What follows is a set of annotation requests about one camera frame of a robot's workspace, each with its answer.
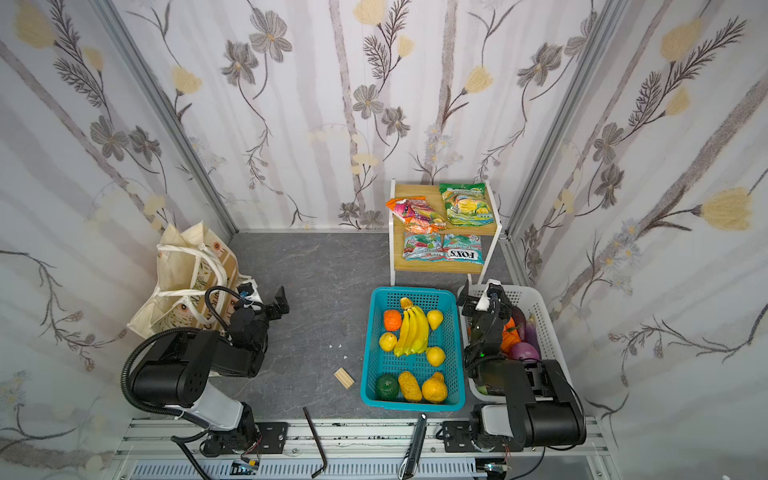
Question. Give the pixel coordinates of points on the white plastic basket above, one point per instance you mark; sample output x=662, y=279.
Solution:
x=530, y=301

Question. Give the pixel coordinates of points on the yellow gourd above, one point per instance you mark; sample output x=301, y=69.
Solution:
x=434, y=389

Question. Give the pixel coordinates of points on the white wooden two-tier shelf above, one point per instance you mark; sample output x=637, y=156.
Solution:
x=396, y=235

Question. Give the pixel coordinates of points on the green snack bag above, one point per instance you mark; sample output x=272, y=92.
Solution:
x=466, y=204

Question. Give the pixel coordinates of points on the cream canvas grocery bag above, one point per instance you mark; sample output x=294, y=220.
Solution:
x=188, y=263

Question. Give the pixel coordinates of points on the Fox's candy bag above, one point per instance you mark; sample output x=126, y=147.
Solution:
x=434, y=247

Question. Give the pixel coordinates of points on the black metal cylinder tool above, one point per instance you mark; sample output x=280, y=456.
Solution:
x=412, y=457

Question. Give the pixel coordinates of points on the teal plastic basket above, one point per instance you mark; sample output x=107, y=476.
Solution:
x=447, y=336

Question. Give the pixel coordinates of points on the green bell pepper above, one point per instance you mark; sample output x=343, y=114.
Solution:
x=387, y=387

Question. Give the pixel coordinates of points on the orange pink snack bag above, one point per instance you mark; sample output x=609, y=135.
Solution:
x=417, y=215

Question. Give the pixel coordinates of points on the orange carrot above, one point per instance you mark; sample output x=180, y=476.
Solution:
x=510, y=336

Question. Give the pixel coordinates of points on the yellow lemon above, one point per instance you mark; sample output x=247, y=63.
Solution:
x=435, y=319
x=388, y=341
x=435, y=356

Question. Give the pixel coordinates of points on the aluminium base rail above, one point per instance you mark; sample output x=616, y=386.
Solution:
x=356, y=449

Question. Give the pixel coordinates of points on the purple onion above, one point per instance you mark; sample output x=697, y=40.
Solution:
x=523, y=351

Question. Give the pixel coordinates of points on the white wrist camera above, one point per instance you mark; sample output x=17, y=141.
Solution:
x=483, y=302
x=248, y=292

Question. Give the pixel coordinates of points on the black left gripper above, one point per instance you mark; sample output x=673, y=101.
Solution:
x=270, y=308

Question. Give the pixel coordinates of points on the yellow corn cob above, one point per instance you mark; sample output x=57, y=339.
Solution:
x=410, y=387

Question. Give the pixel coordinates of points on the orange tangerine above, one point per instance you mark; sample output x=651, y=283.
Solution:
x=392, y=320

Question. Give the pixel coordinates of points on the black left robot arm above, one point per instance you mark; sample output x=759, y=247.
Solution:
x=168, y=373

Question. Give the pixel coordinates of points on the purple eggplant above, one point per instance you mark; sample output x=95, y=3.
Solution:
x=524, y=328

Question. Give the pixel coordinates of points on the yellow banana bunch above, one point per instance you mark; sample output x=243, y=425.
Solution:
x=414, y=331

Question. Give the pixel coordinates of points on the small wooden block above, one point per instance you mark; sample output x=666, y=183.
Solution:
x=344, y=378

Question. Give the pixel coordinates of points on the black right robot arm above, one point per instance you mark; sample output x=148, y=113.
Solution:
x=516, y=370

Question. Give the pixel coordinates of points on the black hex key on rail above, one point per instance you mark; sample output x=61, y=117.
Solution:
x=318, y=443

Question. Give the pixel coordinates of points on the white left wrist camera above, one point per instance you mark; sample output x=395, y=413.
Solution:
x=248, y=292

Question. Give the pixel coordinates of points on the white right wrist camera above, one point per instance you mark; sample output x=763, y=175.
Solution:
x=483, y=302

